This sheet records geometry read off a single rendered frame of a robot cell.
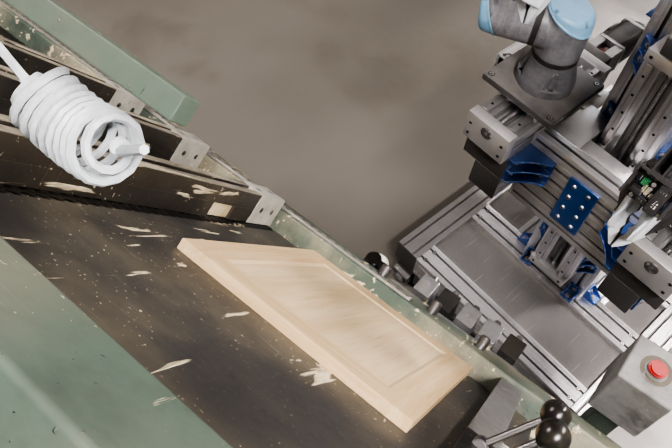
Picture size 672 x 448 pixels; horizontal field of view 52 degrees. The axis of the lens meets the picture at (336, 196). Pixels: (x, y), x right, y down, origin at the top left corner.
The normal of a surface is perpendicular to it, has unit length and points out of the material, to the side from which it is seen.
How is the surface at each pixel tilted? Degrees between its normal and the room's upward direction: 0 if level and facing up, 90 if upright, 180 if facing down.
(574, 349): 0
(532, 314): 0
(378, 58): 0
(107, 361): 54
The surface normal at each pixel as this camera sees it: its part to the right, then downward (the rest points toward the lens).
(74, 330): 0.54, -0.83
